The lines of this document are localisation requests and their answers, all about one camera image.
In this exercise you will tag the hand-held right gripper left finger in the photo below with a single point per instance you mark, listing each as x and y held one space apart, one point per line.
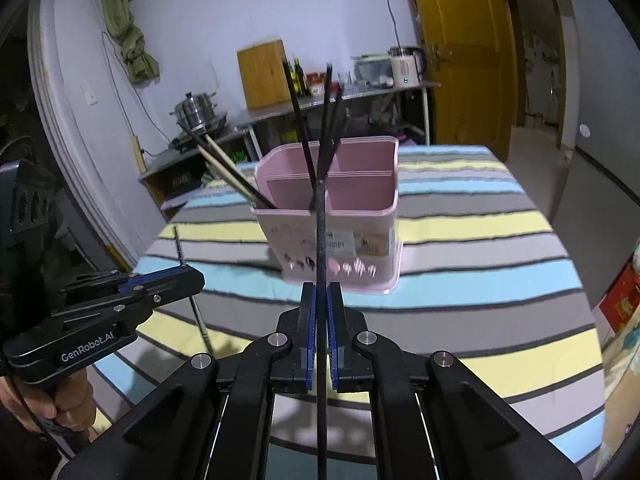
310 335

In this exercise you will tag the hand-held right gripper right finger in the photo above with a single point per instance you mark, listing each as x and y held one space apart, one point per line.
332 340

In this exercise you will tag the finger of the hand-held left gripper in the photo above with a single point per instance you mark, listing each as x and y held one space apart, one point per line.
165 277
135 310

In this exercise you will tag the pink plastic chopstick basket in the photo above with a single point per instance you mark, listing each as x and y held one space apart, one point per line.
360 230

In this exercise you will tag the beige wooden chopstick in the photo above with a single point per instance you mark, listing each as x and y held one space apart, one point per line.
225 172
225 157

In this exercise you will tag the person's left hand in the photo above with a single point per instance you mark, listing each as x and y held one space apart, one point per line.
75 395

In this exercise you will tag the low side table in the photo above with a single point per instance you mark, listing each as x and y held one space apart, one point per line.
170 175

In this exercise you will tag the yellow power strip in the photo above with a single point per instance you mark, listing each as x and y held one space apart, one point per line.
138 154

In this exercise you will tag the dark thin chopstick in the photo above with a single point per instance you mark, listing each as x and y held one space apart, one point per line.
192 135

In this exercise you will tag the striped tablecloth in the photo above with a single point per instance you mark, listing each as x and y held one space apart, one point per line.
475 260

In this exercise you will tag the steel cooking pot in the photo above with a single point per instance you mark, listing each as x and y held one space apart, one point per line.
194 110

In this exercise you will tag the wooden cutting board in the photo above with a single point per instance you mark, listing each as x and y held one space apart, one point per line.
264 75

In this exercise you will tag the dark glass bottle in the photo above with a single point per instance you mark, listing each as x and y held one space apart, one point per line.
299 77

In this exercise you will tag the red-lidded jar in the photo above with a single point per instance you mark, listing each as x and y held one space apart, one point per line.
315 85

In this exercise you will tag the green hanging cloth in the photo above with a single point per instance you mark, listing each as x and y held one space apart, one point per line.
130 35

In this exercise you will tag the metal kitchen shelf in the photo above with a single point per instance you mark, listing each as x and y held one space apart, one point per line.
380 92

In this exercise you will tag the clear plastic container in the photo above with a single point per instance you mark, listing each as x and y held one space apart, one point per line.
372 70

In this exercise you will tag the white electric kettle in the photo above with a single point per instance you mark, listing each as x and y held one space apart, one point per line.
406 66

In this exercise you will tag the yellow wooden door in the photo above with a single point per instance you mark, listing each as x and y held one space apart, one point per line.
460 60

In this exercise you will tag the grey cabinet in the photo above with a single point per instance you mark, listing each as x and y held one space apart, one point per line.
605 160

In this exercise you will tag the white wall socket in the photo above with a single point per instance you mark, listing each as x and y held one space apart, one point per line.
90 98

